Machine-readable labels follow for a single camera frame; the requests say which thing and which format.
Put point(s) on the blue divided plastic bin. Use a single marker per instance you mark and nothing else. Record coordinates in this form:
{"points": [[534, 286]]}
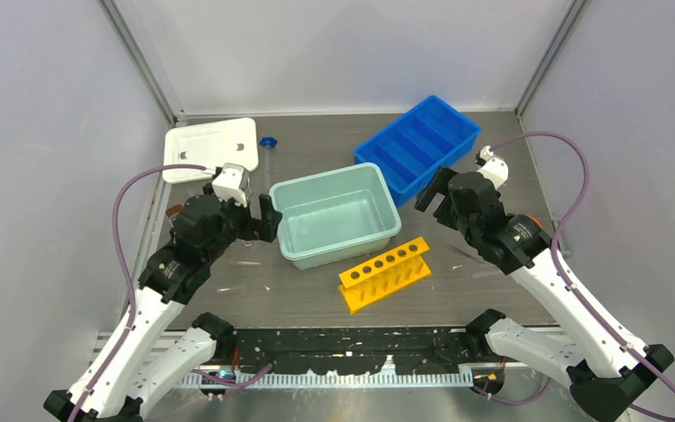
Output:
{"points": [[410, 149]]}

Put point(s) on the test tube with blue cap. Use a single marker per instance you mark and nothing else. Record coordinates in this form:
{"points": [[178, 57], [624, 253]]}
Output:
{"points": [[268, 143]]}

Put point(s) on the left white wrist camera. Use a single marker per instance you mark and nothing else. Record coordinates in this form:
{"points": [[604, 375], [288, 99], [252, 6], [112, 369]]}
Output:
{"points": [[232, 182]]}

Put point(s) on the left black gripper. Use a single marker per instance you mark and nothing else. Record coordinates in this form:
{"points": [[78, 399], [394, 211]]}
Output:
{"points": [[264, 228]]}

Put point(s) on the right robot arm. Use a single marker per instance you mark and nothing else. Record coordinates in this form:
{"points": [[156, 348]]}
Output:
{"points": [[604, 367]]}

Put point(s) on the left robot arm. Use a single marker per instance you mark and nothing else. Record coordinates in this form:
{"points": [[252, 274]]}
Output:
{"points": [[120, 385]]}

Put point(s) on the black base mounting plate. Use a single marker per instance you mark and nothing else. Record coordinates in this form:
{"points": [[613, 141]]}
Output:
{"points": [[357, 351]]}

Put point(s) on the yellow test tube rack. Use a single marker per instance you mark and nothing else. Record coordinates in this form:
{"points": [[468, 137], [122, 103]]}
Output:
{"points": [[382, 276]]}

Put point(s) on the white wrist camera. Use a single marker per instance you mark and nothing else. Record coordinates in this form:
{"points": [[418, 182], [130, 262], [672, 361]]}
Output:
{"points": [[492, 167], [232, 182]]}

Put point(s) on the light green plastic tub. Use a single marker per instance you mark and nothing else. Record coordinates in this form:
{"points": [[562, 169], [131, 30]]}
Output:
{"points": [[334, 215]]}

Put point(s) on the orange and grey stand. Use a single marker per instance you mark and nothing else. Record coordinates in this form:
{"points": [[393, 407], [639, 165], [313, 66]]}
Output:
{"points": [[536, 221]]}

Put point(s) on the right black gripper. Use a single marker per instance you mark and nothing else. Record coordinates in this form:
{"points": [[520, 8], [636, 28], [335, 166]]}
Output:
{"points": [[438, 185]]}

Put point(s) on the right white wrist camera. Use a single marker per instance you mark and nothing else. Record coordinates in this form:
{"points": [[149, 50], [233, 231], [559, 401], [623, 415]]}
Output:
{"points": [[492, 167]]}

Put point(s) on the white tub lid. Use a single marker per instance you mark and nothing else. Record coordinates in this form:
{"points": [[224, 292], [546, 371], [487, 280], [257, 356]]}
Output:
{"points": [[214, 144]]}

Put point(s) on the thin metal tweezers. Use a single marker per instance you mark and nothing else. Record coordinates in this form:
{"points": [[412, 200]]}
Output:
{"points": [[464, 253]]}

